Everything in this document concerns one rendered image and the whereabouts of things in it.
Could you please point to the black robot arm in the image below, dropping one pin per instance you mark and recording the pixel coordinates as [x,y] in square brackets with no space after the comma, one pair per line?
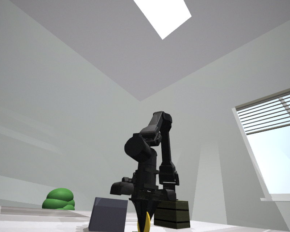
[139,148]

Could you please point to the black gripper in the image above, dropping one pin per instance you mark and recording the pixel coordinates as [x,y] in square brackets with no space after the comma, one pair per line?
[148,199]

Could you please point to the gold coin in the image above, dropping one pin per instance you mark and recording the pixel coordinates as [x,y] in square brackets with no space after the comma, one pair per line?
[147,224]

